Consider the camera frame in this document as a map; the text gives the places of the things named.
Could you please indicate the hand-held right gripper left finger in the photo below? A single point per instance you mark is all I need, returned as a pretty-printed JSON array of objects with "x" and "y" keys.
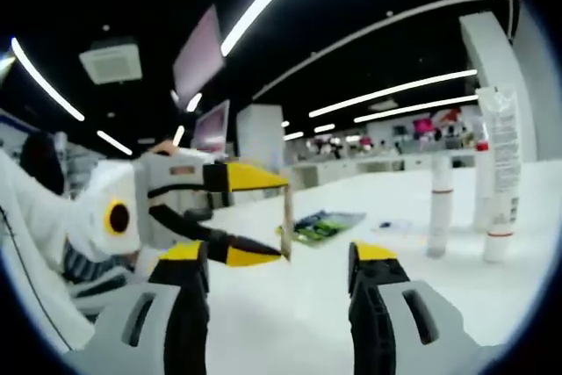
[{"x": 114, "y": 340}]

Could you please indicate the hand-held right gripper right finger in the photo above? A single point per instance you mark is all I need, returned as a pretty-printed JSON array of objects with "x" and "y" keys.
[{"x": 448, "y": 340}]

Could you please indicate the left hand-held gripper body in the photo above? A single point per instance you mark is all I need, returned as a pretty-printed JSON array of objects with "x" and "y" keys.
[{"x": 96, "y": 199}]

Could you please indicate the white skincare bottle clear cap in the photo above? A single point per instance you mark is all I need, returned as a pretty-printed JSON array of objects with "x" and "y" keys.
[{"x": 440, "y": 217}]

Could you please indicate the green skincare packet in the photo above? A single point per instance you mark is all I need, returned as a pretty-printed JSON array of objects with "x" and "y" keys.
[{"x": 325, "y": 228}]

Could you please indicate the white skincare tube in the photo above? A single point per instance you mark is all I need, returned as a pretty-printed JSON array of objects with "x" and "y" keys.
[{"x": 502, "y": 164}]

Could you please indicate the person's left hand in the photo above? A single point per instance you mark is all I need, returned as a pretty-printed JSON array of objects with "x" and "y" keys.
[{"x": 166, "y": 148}]

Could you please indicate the short ceiling light strip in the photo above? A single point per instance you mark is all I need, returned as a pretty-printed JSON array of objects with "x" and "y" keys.
[
  {"x": 114, "y": 142},
  {"x": 178, "y": 134}
]

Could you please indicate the pink display screen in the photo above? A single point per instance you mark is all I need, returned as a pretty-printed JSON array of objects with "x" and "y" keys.
[{"x": 213, "y": 129}]

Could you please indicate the narrow white pillar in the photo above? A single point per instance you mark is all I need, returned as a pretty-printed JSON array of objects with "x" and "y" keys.
[{"x": 259, "y": 138}]

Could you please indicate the thin curved ceiling light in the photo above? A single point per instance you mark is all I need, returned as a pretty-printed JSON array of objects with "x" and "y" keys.
[{"x": 52, "y": 93}]

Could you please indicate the hanging grey display screen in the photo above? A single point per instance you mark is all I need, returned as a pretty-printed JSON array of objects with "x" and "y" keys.
[{"x": 199, "y": 54}]

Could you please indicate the ceiling air conditioner vent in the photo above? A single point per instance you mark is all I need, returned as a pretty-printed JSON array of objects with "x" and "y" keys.
[{"x": 112, "y": 61}]

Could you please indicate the long curved ceiling light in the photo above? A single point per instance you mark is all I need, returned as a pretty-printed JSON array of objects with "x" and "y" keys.
[{"x": 230, "y": 41}]

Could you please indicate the long white office counter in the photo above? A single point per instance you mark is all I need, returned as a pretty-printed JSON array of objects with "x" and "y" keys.
[{"x": 351, "y": 166}]

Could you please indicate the straight ceiling light strip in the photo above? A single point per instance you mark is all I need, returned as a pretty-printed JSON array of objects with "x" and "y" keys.
[
  {"x": 417, "y": 107},
  {"x": 395, "y": 91}
]

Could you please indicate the wide white pillar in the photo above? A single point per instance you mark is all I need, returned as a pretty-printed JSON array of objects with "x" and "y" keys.
[{"x": 487, "y": 50}]

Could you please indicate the pink red wall banner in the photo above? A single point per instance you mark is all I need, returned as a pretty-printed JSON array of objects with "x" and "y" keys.
[{"x": 421, "y": 124}]

